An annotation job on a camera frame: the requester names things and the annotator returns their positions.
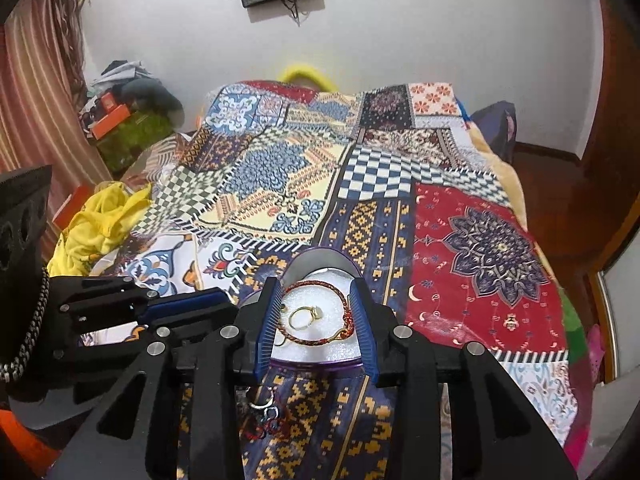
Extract striped red curtain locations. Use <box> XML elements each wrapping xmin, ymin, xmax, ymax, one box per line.
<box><xmin>0</xmin><ymin>0</ymin><xmax>113</xmax><ymax>196</ymax></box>

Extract yellow curved tube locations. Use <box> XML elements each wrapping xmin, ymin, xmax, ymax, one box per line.
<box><xmin>278</xmin><ymin>62</ymin><xmax>335</xmax><ymax>92</ymax></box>

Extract green cloth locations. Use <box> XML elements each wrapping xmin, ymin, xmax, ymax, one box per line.
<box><xmin>559</xmin><ymin>287</ymin><xmax>590</xmax><ymax>363</ymax></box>

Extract beige fleece blanket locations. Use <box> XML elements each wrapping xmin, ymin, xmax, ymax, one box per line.
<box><xmin>467</xmin><ymin>122</ymin><xmax>530</xmax><ymax>228</ymax></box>

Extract red braided bracelet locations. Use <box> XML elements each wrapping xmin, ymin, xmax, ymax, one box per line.
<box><xmin>276</xmin><ymin>280</ymin><xmax>359</xmax><ymax>346</ymax></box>

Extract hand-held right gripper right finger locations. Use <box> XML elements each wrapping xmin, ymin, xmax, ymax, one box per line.
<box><xmin>349</xmin><ymin>277</ymin><xmax>579</xmax><ymax>480</ymax></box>

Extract gold ring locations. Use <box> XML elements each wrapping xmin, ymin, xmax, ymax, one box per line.
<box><xmin>289</xmin><ymin>306</ymin><xmax>324</xmax><ymax>331</ymax></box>

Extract dark grey cloth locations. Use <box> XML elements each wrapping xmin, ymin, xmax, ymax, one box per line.
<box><xmin>119</xmin><ymin>76</ymin><xmax>185</xmax><ymax>127</ymax></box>

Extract purple round jewelry box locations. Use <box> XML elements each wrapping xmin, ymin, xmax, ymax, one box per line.
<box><xmin>239</xmin><ymin>246</ymin><xmax>373</xmax><ymax>376</ymax></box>

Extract dark blue pillow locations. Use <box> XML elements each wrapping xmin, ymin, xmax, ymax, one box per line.
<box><xmin>469</xmin><ymin>101</ymin><xmax>517</xmax><ymax>163</ymax></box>

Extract silver key ring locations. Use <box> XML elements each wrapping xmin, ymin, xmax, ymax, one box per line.
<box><xmin>246</xmin><ymin>384</ymin><xmax>277</xmax><ymax>412</ymax></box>

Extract flat orange box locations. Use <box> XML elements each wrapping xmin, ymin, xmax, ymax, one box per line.
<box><xmin>52</xmin><ymin>184</ymin><xmax>95</xmax><ymax>229</ymax></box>

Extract black hanging cables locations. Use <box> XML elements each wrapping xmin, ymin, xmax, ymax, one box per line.
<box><xmin>281</xmin><ymin>0</ymin><xmax>307</xmax><ymax>27</ymax></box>

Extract orange object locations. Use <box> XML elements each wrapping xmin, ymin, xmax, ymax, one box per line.
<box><xmin>0</xmin><ymin>406</ymin><xmax>62</xmax><ymax>479</ymax></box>

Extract red cord bracelet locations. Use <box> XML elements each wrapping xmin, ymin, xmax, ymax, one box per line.
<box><xmin>239</xmin><ymin>407</ymin><xmax>293</xmax><ymax>442</ymax></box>

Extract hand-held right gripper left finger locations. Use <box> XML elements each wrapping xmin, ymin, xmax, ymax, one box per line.
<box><xmin>47</xmin><ymin>276</ymin><xmax>281</xmax><ymax>480</ymax></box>

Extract patchwork printed blanket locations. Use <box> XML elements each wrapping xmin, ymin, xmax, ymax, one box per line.
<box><xmin>100</xmin><ymin>79</ymin><xmax>572</xmax><ymax>480</ymax></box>

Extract braided grey cable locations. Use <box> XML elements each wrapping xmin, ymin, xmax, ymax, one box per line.
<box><xmin>0</xmin><ymin>266</ymin><xmax>52</xmax><ymax>382</ymax></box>

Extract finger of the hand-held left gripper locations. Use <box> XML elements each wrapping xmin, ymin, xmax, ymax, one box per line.
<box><xmin>52</xmin><ymin>312</ymin><xmax>241</xmax><ymax>401</ymax></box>
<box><xmin>50</xmin><ymin>275</ymin><xmax>230</xmax><ymax>333</ymax></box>

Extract yellow cloth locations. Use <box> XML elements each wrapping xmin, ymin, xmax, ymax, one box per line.
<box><xmin>47</xmin><ymin>181</ymin><xmax>154</xmax><ymax>279</ymax></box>

